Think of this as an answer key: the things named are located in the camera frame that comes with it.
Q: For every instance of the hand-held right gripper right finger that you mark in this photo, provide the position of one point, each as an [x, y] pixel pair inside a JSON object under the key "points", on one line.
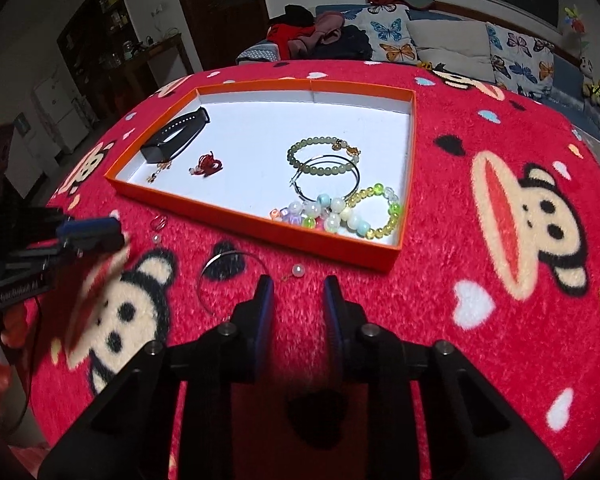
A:
{"points": [[330, 305]]}

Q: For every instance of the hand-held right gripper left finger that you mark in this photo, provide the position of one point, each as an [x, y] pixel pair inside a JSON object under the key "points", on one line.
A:
{"points": [[265, 305]]}

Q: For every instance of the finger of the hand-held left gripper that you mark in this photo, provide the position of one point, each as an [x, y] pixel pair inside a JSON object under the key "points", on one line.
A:
{"points": [[87, 226], [102, 244]]}

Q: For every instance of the pearl stud earring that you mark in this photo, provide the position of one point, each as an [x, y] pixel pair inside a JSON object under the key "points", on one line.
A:
{"points": [[296, 271]]}

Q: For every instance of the silver hoop earring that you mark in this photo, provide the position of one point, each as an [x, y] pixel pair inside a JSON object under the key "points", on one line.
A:
{"points": [[200, 280], [325, 156]]}

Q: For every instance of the gold dangle earring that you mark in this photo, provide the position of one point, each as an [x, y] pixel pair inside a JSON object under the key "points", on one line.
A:
{"points": [[157, 170]]}

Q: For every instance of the black smart band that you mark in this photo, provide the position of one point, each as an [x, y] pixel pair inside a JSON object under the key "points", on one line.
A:
{"points": [[177, 135]]}

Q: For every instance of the red knot charm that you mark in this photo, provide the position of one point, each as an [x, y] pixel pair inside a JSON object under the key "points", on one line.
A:
{"points": [[207, 165]]}

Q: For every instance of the orange shallow cardboard box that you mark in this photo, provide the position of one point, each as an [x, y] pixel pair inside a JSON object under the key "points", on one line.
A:
{"points": [[290, 120]]}

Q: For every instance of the person's left hand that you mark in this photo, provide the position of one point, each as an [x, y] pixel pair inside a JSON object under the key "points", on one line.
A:
{"points": [[15, 330]]}

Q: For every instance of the white refrigerator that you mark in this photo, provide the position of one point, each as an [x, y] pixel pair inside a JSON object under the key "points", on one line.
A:
{"points": [[60, 110]]}

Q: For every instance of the red monkey print blanket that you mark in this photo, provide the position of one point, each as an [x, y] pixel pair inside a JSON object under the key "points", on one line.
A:
{"points": [[455, 270]]}

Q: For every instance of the wooden side table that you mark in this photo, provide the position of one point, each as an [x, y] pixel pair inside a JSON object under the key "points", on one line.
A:
{"points": [[145, 65]]}

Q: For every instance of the dark shelf cabinet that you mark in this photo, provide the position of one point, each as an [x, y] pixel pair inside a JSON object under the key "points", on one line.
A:
{"points": [[97, 25]]}

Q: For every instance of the dark wooden door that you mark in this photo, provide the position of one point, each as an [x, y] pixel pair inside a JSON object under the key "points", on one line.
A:
{"points": [[217, 10]]}

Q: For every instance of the pile of dark clothes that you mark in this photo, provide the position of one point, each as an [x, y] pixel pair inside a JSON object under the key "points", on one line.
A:
{"points": [[320, 35]]}

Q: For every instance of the butterfly print pillow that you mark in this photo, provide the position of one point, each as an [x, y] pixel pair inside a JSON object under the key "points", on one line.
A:
{"points": [[520, 60], [387, 32]]}

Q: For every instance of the plain beige pillow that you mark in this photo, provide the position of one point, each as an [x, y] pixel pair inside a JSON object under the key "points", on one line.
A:
{"points": [[450, 47]]}

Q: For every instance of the blue sofa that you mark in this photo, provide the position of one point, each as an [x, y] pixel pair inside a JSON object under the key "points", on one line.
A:
{"points": [[570, 80]]}

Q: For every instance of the colourful toy flower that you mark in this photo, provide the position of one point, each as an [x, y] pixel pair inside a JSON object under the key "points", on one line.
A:
{"points": [[574, 19]]}

